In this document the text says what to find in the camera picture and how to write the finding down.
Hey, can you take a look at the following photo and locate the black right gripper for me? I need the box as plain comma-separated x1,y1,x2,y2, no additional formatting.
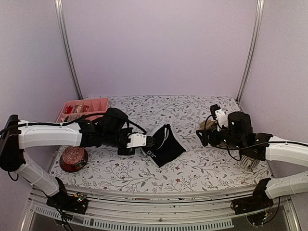
196,123,244,152

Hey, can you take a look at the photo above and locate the tan beige underwear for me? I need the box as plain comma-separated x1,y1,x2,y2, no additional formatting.
199,120,218,130

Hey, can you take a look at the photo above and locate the black white-striped underwear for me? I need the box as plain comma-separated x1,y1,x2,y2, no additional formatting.
141,124,189,167

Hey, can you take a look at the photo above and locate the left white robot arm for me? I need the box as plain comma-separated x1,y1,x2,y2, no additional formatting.
0,108,147,209

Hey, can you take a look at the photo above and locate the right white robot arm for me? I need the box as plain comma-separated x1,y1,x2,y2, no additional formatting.
196,110,308,210

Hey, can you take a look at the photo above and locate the floral patterned table cloth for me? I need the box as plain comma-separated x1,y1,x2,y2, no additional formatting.
50,96,270,193

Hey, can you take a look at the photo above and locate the pink divided organizer box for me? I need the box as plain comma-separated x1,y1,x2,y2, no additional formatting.
56,98,109,123

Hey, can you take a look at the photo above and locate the red rolled cloth in box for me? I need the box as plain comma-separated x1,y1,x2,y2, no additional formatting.
64,105,74,114

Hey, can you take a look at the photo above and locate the red patterned bowl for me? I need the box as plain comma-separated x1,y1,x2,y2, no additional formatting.
59,147,89,173

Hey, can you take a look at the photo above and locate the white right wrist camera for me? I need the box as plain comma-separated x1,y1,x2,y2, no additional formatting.
210,104,229,131

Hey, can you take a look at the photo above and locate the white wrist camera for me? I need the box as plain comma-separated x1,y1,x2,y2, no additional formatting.
210,104,229,131
127,133,147,148

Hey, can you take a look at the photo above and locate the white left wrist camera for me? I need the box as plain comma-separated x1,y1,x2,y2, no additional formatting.
127,133,147,148

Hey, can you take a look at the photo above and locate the striped metal wire cup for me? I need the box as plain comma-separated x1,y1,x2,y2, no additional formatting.
240,155,260,170

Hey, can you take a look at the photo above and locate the aluminium front rail frame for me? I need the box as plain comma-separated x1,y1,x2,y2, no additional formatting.
20,186,301,231

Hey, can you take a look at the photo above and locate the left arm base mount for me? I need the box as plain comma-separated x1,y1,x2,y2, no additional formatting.
46,177,89,215

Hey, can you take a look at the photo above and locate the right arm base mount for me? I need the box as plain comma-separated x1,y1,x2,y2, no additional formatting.
231,178,273,215

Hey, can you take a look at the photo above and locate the left aluminium corner post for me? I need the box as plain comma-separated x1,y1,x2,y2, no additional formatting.
54,0,83,100

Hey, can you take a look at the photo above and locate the aluminium corner post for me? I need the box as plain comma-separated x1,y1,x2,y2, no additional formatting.
236,0,264,104
54,0,83,100

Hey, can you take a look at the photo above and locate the right aluminium corner post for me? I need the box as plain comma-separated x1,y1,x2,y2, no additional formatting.
236,0,264,104

